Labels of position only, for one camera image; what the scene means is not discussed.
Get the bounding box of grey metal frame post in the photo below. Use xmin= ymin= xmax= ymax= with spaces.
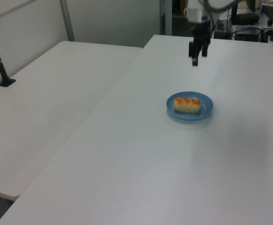
xmin=59 ymin=0 xmax=75 ymax=42

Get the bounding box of white side table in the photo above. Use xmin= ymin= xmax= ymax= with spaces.
xmin=0 ymin=41 xmax=143 ymax=197

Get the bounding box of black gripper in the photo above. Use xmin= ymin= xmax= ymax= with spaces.
xmin=188 ymin=19 xmax=212 ymax=67

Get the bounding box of bread with orange topping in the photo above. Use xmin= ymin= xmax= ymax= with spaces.
xmin=173 ymin=97 xmax=201 ymax=113

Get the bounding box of small black device with wires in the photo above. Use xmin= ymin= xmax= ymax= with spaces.
xmin=214 ymin=19 xmax=233 ymax=39

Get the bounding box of black monitor stand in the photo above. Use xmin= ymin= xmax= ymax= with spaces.
xmin=230 ymin=0 xmax=240 ymax=24

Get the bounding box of dark brown lumpy object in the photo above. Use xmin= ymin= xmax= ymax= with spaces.
xmin=235 ymin=13 xmax=260 ymax=25

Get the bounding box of dark partition edge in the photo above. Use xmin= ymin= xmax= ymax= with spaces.
xmin=159 ymin=0 xmax=173 ymax=36

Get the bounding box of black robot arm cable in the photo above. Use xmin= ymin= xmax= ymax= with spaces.
xmin=198 ymin=0 xmax=240 ymax=33

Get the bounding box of black electronics box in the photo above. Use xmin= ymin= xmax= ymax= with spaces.
xmin=234 ymin=26 xmax=262 ymax=43

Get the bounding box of blue round plate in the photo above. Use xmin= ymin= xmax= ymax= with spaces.
xmin=166 ymin=90 xmax=214 ymax=120

